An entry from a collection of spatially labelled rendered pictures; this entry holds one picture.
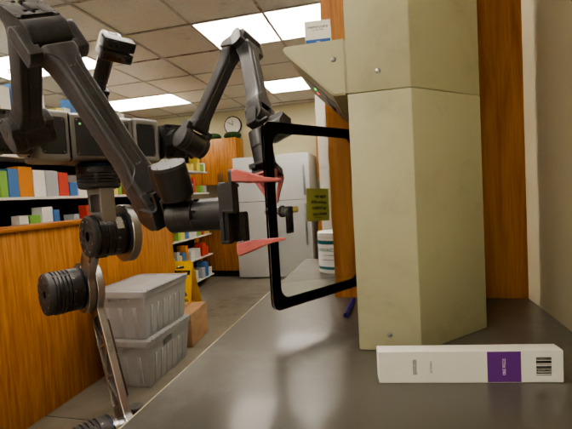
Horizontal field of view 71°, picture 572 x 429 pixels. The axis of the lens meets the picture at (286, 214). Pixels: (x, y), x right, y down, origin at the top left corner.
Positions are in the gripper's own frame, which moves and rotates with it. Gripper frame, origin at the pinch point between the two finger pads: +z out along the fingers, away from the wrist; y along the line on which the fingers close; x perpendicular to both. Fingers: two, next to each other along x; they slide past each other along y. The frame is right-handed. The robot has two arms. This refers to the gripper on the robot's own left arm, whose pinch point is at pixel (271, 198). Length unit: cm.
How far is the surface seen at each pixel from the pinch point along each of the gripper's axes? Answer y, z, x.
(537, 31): 0, -23, -73
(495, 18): -1, -29, -65
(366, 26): -34.5, -15.7, -31.9
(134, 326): 139, 19, 144
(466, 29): -23, -16, -50
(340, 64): -33.2, -11.1, -26.0
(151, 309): 143, 10, 133
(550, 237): 7, 25, -63
